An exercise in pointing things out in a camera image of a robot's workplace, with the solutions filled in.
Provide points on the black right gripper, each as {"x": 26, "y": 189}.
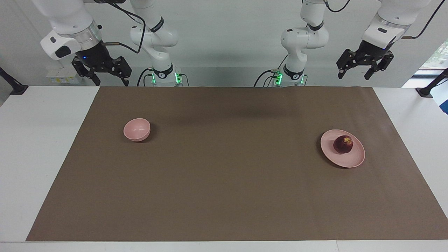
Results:
{"x": 94, "y": 56}

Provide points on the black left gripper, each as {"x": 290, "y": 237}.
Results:
{"x": 371, "y": 50}

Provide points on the dark red apple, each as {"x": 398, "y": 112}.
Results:
{"x": 343, "y": 145}

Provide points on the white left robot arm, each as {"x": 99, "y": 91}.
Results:
{"x": 304, "y": 38}

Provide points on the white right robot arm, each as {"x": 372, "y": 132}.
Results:
{"x": 154, "y": 35}

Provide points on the pink bowl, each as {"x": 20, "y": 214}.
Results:
{"x": 136, "y": 130}

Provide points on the pink plate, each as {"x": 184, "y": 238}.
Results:
{"x": 350, "y": 159}

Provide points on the small white box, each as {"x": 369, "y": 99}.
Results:
{"x": 64, "y": 75}

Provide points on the black clamp stand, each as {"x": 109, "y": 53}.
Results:
{"x": 432, "y": 85}
{"x": 14, "y": 85}

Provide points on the window with green view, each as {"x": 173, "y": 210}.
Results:
{"x": 437, "y": 57}

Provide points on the blue object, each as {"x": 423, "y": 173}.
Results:
{"x": 445, "y": 106}

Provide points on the brown table mat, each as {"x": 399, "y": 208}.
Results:
{"x": 224, "y": 175}

